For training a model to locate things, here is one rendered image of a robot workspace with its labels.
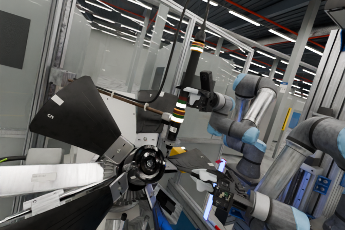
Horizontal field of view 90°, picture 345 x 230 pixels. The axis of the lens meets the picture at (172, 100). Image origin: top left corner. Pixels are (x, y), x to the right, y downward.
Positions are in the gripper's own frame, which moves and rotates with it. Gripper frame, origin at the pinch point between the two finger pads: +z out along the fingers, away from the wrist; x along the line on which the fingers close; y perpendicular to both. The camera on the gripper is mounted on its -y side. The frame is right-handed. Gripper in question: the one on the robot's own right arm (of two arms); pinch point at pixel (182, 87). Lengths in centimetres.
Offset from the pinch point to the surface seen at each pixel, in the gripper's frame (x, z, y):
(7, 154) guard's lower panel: 79, 38, 62
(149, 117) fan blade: 13.1, 0.4, 15.7
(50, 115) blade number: 17.4, 33.3, 18.6
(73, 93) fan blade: 16.7, 28.8, 10.9
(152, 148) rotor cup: -0.9, 6.9, 22.3
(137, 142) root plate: 8.3, 6.2, 24.6
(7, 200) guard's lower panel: 78, 34, 92
